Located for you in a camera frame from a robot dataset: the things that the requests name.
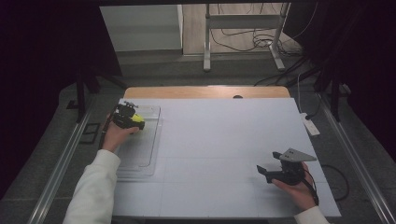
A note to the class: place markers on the white metal desk frame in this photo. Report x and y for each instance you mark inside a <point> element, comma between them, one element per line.
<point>243,21</point>

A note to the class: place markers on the person's right hand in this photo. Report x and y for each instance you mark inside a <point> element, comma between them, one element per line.
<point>300,194</point>

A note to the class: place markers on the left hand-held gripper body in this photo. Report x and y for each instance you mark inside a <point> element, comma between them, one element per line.
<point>123,116</point>

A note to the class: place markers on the clear plastic tray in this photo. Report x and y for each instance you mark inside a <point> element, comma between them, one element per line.
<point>140,149</point>

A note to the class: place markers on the black metal stand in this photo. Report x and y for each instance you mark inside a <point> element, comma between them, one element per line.
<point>335,99</point>
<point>81,96</point>

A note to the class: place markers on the white board mat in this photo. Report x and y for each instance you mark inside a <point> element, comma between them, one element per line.
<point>218,174</point>

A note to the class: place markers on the person's left hand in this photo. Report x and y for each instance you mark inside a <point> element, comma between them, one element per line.
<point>113,137</point>

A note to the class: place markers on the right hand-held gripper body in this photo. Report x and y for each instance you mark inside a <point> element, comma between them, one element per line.
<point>291,174</point>

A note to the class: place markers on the yellow tennis ball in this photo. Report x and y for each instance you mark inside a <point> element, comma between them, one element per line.
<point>138,118</point>

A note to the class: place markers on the aluminium rail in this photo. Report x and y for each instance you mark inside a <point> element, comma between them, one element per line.
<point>358,168</point>
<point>59,174</point>

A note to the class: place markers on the white cabinet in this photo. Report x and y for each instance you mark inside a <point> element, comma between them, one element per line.
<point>140,28</point>

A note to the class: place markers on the white power strip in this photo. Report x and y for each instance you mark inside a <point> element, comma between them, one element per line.
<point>310,126</point>

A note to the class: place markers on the black rectangular frame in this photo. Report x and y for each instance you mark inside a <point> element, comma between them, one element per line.
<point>84,137</point>

